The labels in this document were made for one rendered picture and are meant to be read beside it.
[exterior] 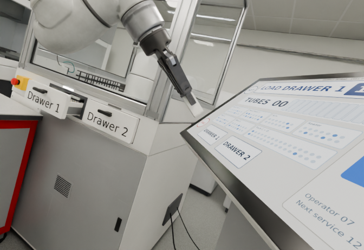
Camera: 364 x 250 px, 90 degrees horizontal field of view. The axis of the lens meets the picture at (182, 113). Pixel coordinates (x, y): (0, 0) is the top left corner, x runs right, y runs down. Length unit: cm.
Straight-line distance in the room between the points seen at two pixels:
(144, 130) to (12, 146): 69
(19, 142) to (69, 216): 44
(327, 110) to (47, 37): 57
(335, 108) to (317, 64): 359
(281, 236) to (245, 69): 377
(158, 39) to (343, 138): 37
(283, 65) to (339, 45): 84
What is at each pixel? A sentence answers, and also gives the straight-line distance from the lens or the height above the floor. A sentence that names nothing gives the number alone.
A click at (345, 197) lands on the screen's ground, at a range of 23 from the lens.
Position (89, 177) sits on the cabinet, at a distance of 100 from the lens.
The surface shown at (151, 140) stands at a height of 87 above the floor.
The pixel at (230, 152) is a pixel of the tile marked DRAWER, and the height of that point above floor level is 100.
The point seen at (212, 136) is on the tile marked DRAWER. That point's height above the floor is 100.
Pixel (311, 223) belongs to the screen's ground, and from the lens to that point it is 22.
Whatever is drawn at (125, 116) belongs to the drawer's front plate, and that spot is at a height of 92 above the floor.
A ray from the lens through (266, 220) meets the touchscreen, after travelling 23.
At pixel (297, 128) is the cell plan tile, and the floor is 107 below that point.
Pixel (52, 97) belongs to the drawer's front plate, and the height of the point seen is 89.
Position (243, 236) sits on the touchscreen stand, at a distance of 43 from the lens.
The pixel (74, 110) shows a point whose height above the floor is 86.
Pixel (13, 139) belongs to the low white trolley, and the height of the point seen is 63.
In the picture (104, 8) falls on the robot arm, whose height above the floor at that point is 119.
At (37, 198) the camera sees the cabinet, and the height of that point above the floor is 32.
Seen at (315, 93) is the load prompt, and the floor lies 114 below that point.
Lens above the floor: 106
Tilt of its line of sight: 4 degrees down
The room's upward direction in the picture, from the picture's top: 18 degrees clockwise
